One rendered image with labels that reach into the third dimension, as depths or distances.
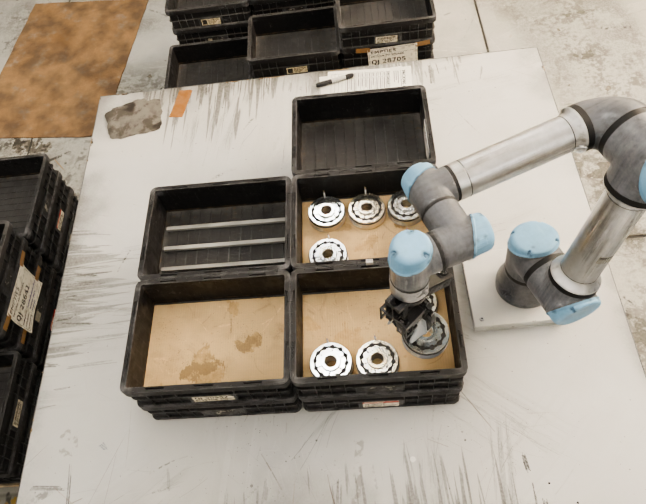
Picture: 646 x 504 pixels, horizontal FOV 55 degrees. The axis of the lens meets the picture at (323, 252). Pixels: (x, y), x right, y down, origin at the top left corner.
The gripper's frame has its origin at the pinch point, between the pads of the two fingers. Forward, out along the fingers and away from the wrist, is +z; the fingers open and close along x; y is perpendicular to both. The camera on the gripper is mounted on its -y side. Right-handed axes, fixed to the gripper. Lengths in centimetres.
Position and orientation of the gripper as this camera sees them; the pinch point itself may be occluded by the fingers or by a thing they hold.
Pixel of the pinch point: (414, 322)
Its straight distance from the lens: 139.2
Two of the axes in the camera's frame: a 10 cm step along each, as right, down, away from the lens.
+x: 7.1, 5.6, -4.3
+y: -7.0, 6.5, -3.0
